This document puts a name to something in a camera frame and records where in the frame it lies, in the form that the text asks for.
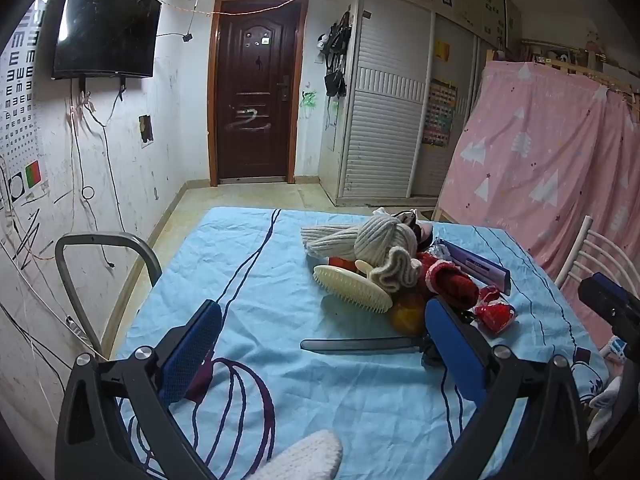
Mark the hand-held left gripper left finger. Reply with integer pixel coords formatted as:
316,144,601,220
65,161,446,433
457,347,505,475
55,300,222,480

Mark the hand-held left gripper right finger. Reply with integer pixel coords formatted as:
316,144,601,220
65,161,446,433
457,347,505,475
424,296,594,480

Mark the red striped knit hat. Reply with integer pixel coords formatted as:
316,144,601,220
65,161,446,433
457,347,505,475
417,252,480,308

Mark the person's right hand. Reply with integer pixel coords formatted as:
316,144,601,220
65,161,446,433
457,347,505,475
602,336,628,361

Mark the person's left hand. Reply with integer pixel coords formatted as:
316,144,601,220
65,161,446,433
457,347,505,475
255,429,343,480

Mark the red snack packet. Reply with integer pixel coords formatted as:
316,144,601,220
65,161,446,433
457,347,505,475
474,285,517,335

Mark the orange fruit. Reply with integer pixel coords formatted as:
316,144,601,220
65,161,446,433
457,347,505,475
390,291,430,337

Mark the white metal chair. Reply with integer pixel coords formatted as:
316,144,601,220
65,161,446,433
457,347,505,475
554,215,626,306

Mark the purple carton box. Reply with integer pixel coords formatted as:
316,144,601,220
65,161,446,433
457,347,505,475
440,238,512,296

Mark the light blue tablecloth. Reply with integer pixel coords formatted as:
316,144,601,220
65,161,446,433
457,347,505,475
107,205,613,480

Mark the white power strip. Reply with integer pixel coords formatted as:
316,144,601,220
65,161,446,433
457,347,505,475
65,315,93,346

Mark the cream hairbrush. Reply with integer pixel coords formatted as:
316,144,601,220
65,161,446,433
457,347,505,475
312,259,393,315

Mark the cream knit hat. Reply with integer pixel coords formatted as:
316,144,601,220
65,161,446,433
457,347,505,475
354,207,423,292

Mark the dark striped cloth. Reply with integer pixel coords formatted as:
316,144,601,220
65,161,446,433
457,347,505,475
392,209,436,251

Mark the grey metal chair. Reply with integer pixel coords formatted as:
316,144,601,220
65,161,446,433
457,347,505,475
54,232,163,361

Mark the pink tree print curtain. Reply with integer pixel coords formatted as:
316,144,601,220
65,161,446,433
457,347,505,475
439,60,640,291

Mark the cream ribbed knit sleeve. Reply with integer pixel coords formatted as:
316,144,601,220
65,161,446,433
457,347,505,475
300,224,362,261

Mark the white louvred wardrobe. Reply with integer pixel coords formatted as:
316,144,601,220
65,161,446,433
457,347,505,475
336,0,523,206

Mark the dark brown wooden door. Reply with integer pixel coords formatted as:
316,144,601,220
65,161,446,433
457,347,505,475
209,0,304,187

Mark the colourful grid poster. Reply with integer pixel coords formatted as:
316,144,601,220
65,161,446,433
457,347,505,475
422,77,458,148

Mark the small black hanging bag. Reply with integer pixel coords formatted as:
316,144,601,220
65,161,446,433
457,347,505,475
324,69,347,98

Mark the large black hanging bag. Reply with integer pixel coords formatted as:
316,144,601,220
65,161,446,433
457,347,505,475
325,10,353,68

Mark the eye chart wall poster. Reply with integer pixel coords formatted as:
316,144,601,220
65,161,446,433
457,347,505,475
0,0,51,211

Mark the black wall television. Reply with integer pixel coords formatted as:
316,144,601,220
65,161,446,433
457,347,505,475
52,0,162,80

